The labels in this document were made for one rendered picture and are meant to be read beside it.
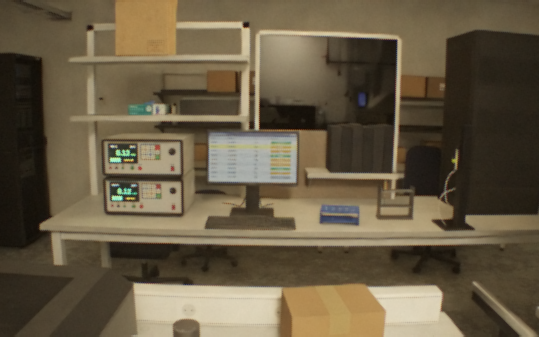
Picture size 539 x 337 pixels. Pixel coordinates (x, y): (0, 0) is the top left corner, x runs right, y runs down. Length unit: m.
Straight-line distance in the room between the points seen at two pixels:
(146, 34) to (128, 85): 2.70
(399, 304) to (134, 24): 2.00
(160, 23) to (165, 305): 1.69
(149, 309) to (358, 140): 1.72
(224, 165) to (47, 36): 3.70
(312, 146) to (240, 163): 0.59
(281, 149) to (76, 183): 3.60
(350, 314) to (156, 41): 1.92
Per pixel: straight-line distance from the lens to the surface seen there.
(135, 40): 2.59
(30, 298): 0.83
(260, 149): 2.39
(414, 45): 5.31
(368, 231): 2.21
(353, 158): 2.65
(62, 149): 5.59
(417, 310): 1.34
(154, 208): 2.42
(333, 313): 1.03
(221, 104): 2.56
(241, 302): 1.26
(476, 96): 2.62
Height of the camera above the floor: 1.53
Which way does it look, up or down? 9 degrees down
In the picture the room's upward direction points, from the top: 1 degrees clockwise
